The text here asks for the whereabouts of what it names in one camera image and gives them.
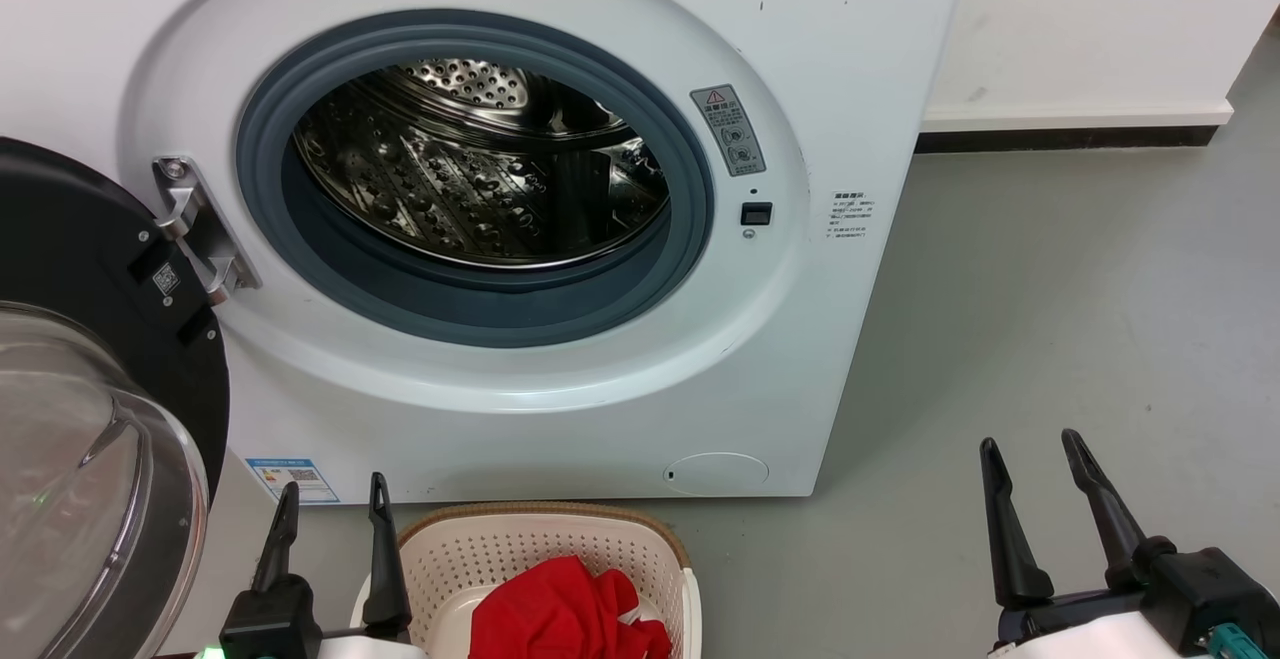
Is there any blue energy label sticker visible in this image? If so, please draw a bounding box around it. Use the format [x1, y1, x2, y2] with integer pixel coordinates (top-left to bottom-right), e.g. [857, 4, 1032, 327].
[246, 457, 341, 506]

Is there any silver metal door hinge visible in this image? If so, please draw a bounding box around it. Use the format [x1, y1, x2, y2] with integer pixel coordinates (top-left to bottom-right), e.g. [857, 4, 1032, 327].
[152, 155, 263, 306]

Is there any black washer door with glass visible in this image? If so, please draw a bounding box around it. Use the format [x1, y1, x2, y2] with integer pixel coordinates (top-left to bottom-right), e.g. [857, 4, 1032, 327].
[0, 136, 231, 659]

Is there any small white text sticker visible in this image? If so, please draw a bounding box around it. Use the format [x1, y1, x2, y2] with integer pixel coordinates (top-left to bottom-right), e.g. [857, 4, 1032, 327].
[828, 191, 879, 243]

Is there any grey rubber door gasket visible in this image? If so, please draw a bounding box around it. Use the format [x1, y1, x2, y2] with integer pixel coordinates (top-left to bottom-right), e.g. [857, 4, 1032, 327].
[236, 9, 715, 348]

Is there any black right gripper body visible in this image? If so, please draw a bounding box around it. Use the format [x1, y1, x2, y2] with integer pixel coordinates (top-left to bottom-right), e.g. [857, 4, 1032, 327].
[990, 536, 1280, 659]

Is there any red garment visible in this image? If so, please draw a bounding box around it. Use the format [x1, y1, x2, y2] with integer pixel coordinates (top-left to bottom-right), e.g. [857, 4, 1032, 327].
[468, 556, 673, 659]

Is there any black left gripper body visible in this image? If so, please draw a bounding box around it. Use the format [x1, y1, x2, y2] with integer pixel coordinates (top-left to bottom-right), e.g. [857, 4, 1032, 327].
[218, 576, 431, 659]

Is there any grey warning triangle sticker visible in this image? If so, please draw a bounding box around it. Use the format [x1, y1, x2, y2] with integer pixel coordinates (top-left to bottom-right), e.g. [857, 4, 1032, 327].
[690, 86, 767, 177]

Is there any stainless steel washing machine drum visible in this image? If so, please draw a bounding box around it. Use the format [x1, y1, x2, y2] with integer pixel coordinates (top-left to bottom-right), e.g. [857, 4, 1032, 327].
[293, 59, 671, 270]

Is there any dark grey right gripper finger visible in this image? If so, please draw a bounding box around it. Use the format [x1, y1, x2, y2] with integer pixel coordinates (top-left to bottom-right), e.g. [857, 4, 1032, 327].
[1062, 429, 1148, 580]
[980, 437, 1055, 608]

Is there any white front-load washing machine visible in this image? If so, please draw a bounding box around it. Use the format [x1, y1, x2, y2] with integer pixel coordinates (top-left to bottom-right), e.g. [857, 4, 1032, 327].
[0, 0, 969, 506]

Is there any round white filter cover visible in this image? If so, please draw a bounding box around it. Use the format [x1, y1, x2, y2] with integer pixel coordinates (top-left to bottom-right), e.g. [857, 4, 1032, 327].
[664, 452, 771, 497]

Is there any cream perforated laundry basket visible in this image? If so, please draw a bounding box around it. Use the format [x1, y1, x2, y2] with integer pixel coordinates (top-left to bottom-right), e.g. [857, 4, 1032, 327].
[350, 501, 703, 659]

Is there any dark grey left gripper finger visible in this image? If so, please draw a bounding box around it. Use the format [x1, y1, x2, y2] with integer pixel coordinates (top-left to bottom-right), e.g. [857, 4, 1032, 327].
[250, 482, 301, 593]
[362, 473, 413, 636]

